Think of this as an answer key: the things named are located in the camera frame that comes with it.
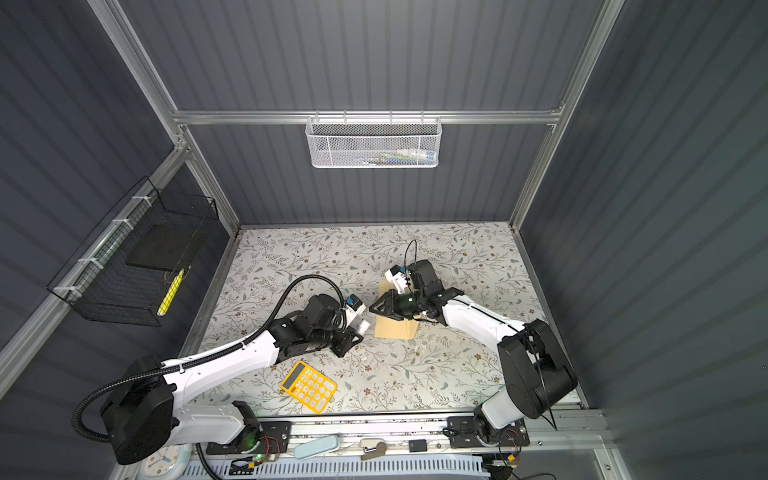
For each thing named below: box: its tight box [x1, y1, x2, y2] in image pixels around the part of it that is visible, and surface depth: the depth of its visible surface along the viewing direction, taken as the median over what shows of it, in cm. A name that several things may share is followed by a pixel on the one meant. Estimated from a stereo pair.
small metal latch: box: [360, 442, 387, 461], surface depth 72 cm
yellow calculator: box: [280, 361, 338, 414], surface depth 82 cm
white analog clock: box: [139, 443, 193, 480], surface depth 69 cm
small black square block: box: [408, 439, 428, 453], surface depth 74 cm
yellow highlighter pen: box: [156, 268, 185, 317], surface depth 70 cm
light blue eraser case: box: [294, 435, 340, 459], surface depth 71 cm
